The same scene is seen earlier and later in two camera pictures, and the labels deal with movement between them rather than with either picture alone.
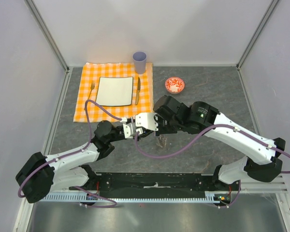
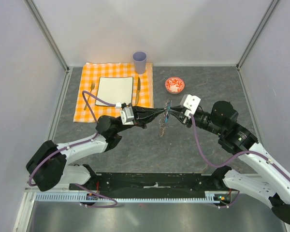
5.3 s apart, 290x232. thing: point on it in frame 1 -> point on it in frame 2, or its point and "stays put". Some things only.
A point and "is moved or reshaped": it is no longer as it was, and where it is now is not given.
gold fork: (92, 85) stays put
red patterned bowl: (174, 85) stays put
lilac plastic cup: (139, 58) stays put
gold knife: (138, 89) stays put
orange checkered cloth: (142, 97) stays put
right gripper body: (165, 127) -> (198, 117)
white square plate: (115, 91) stays put
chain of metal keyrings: (161, 141) is moved or reshaped
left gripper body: (119, 133) -> (137, 123)
